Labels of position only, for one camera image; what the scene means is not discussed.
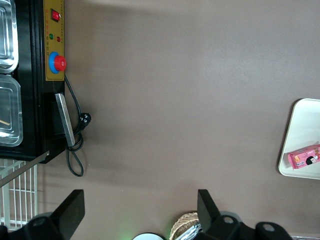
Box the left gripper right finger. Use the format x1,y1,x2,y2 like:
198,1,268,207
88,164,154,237
197,188,221,232

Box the stacked aluminium foil trays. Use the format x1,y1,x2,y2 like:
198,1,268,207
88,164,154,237
178,221,203,240

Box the beige plastic tray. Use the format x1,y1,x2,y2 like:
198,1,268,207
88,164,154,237
278,98,320,181

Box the white wire rack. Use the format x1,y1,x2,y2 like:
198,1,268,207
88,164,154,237
0,159,39,230

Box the black sealing machine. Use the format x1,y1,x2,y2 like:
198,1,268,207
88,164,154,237
0,0,66,165

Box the steel food tray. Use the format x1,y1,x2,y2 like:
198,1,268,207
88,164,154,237
0,0,20,75
0,73,24,148

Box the grey metal strip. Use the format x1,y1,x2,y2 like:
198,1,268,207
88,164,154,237
0,150,50,189

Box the silver handle bar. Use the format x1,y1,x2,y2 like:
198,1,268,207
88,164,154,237
54,92,76,148

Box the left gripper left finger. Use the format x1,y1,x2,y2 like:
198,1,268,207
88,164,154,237
51,189,86,240

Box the light wicker basket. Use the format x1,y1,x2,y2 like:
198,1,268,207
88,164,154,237
169,211,201,240

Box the red emergency stop button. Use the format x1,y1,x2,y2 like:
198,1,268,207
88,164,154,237
48,51,68,75

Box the yellow control panel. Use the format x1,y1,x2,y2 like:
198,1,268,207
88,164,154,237
44,0,65,82

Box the pink snack pack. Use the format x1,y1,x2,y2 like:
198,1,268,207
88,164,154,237
287,143,320,172

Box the red rocker switch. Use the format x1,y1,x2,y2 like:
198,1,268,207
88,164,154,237
50,8,62,23

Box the black power cable with plug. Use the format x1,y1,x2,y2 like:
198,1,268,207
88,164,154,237
64,74,92,178

